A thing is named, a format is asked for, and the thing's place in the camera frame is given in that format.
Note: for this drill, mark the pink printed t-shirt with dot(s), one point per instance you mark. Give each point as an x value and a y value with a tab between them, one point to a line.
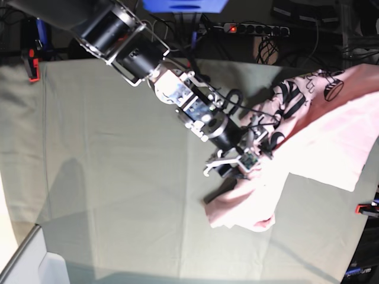
328	124

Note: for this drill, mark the red black clamp left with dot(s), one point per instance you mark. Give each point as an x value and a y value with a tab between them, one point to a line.
31	64

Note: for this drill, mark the blue clamp handle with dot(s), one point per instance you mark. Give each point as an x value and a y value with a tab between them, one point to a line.
42	33
193	40

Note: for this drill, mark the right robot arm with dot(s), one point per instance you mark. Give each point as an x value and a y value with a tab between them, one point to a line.
114	34

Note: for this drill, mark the red black clamp right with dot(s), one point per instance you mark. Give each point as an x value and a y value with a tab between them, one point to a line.
370	210

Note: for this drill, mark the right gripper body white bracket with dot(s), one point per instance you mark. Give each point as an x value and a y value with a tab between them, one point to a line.
242	147

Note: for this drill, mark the black power strip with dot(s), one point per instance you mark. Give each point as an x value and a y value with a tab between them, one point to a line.
256	29

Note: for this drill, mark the red black clamp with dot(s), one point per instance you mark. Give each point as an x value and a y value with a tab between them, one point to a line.
31	64
370	210

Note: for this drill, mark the white bin corner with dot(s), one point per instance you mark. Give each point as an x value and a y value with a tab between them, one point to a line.
53	270

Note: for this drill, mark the blue clamp handle centre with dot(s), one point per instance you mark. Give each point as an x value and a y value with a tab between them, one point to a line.
193	40

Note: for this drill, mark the blue clamp handle left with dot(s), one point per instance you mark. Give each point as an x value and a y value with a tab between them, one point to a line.
42	33

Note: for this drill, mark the green table cloth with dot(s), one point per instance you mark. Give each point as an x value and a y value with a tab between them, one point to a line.
116	183

